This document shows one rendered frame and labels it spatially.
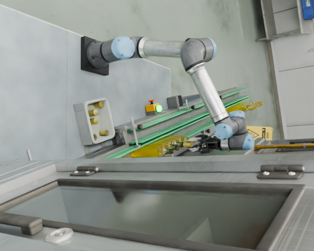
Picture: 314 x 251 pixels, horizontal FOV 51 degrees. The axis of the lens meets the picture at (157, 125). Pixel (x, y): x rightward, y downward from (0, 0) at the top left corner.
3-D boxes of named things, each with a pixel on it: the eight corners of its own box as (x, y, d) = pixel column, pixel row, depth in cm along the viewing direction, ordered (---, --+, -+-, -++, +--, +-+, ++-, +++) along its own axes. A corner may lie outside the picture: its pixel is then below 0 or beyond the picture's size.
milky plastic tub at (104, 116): (82, 145, 176) (93, 145, 171) (73, 103, 173) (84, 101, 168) (104, 137, 190) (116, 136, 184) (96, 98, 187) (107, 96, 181)
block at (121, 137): (116, 145, 188) (125, 144, 184) (112, 129, 186) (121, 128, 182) (120, 143, 191) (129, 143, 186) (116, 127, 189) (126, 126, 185)
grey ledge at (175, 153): (152, 163, 218) (166, 163, 212) (149, 150, 217) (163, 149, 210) (213, 130, 294) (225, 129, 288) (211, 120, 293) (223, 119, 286)
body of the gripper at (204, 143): (195, 139, 170) (217, 138, 163) (203, 136, 177) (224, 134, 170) (198, 154, 171) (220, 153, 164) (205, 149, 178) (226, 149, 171)
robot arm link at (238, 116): (236, 114, 151) (240, 137, 153) (246, 108, 160) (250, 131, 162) (221, 115, 156) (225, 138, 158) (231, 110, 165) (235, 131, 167)
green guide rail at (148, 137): (130, 144, 187) (141, 143, 183) (130, 142, 187) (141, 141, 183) (241, 97, 327) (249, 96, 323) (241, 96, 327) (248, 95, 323)
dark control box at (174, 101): (168, 108, 245) (177, 107, 240) (166, 97, 244) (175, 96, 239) (174, 106, 252) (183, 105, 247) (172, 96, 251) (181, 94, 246)
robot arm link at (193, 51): (185, 35, 144) (235, 136, 142) (198, 34, 153) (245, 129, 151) (166, 48, 152) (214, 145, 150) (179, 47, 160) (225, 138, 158)
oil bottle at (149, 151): (131, 158, 188) (162, 158, 175) (129, 149, 187) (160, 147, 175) (137, 155, 192) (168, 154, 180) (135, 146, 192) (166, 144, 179)
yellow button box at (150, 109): (146, 115, 223) (155, 114, 219) (144, 104, 222) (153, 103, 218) (152, 113, 229) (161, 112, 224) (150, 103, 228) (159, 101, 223)
